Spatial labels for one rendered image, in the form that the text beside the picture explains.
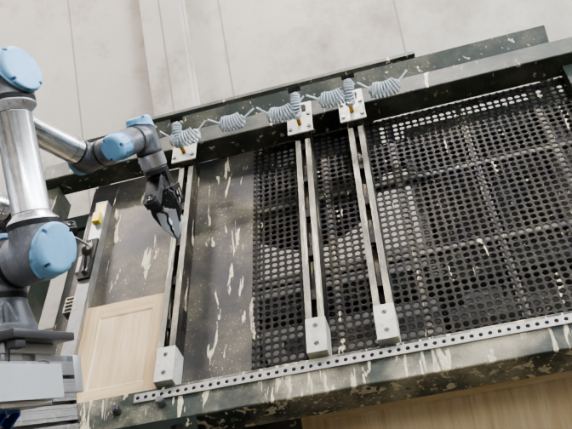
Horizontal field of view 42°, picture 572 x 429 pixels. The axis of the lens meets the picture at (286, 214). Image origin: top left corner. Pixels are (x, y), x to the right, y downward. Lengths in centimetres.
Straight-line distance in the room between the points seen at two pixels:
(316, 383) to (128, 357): 67
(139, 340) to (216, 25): 334
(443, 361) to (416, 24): 326
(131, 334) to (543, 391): 130
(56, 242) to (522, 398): 140
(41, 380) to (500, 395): 134
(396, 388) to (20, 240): 107
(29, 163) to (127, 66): 395
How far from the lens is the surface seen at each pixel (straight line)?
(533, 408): 235
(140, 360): 245
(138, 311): 259
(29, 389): 155
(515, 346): 211
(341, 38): 511
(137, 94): 554
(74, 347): 259
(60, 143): 205
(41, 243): 167
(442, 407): 233
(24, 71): 181
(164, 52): 540
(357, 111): 286
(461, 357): 210
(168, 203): 214
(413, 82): 296
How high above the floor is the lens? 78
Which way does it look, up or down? 14 degrees up
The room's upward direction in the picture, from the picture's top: 10 degrees counter-clockwise
